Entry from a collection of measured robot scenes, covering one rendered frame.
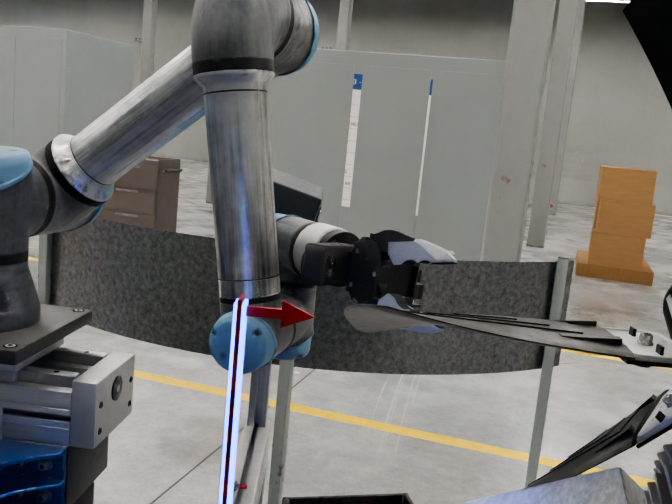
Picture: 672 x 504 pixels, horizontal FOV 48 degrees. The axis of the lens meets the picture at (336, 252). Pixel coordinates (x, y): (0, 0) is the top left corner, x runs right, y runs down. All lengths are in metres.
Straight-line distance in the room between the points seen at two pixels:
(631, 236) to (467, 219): 2.56
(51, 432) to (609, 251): 8.00
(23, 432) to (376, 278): 0.51
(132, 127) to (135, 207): 6.36
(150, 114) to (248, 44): 0.24
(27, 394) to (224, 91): 0.47
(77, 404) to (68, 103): 9.34
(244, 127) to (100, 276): 1.97
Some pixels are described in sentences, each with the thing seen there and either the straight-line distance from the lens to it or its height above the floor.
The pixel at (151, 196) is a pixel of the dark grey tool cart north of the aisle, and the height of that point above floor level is 0.55.
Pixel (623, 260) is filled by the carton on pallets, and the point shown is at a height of 0.24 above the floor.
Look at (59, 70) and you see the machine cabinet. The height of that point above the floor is 1.74.
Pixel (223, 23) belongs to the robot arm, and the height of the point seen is 1.44.
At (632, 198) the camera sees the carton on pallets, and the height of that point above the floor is 0.92.
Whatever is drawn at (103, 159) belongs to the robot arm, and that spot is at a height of 1.27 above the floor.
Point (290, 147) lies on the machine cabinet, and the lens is 7.08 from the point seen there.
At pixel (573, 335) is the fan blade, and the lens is 0.64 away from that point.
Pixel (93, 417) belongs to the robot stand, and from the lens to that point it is 1.03.
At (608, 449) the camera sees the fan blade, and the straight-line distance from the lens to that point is 0.80.
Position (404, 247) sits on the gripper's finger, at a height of 1.22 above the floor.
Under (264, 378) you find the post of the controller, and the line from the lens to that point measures 1.20.
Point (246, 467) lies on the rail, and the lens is 1.13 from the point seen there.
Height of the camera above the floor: 1.34
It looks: 9 degrees down
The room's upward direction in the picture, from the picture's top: 6 degrees clockwise
